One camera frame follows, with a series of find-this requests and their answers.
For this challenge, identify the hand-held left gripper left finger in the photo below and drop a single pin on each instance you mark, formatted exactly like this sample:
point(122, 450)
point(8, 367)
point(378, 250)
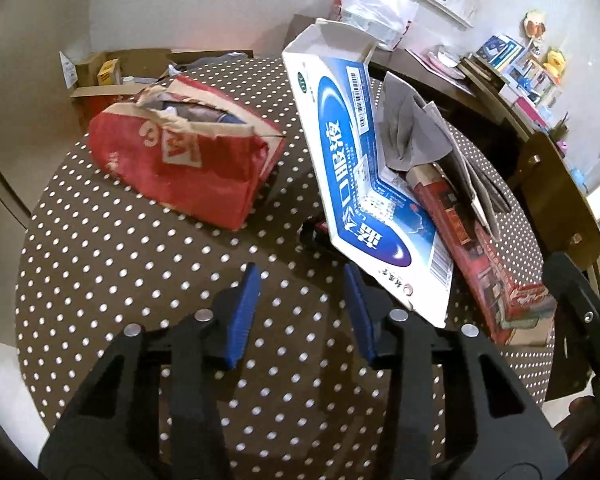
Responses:
point(242, 310)

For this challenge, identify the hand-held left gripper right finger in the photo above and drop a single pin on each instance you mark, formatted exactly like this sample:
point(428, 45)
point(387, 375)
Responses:
point(360, 310)

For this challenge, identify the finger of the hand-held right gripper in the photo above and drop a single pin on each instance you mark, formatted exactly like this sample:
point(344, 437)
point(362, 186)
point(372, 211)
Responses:
point(565, 285)

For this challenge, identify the small black wrapper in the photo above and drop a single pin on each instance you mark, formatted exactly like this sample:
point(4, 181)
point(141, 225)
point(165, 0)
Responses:
point(312, 232)

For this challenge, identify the blue and white carton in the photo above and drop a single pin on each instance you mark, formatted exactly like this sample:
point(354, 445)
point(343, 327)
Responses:
point(340, 160)

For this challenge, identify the torn red paper bag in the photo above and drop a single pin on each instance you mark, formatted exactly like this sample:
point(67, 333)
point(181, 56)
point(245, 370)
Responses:
point(180, 165)

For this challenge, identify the grey paper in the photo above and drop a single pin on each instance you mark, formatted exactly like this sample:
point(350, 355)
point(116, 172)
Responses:
point(415, 130)

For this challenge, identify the person's right hand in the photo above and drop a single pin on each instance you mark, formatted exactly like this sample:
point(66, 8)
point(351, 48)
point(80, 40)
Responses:
point(580, 425)

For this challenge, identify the wooden chair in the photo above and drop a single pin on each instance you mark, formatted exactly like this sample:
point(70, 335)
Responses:
point(560, 200)

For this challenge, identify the round table polka dot cloth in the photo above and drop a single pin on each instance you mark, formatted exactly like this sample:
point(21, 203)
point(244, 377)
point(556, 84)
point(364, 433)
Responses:
point(130, 260)

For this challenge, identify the dark wooden cabinet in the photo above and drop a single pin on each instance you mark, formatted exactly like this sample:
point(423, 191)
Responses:
point(480, 110)

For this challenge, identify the white shelf with books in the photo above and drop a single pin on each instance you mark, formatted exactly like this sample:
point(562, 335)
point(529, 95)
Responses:
point(515, 75)

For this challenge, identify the yellow duck plush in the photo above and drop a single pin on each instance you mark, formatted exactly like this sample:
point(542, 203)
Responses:
point(555, 62)

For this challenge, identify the pink paper sheet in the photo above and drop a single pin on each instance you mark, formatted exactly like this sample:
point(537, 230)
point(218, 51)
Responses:
point(450, 72)

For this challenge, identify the red cardboard box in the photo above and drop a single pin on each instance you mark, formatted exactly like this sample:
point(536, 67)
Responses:
point(110, 92)

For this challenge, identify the stacked white bowls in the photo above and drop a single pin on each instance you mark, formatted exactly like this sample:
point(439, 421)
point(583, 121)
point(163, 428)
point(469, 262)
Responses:
point(442, 57)

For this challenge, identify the round decorated hand fan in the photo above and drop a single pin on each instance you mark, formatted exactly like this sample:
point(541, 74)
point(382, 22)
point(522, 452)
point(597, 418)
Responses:
point(535, 24)

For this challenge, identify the small yellow box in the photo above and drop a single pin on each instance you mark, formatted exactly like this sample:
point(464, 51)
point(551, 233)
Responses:
point(108, 72)

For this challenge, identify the small brown cardboard box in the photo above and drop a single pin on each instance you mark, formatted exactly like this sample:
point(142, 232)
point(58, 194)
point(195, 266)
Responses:
point(87, 70)

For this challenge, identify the white plastic shopping bag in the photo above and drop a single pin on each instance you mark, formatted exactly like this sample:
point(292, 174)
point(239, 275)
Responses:
point(375, 5)

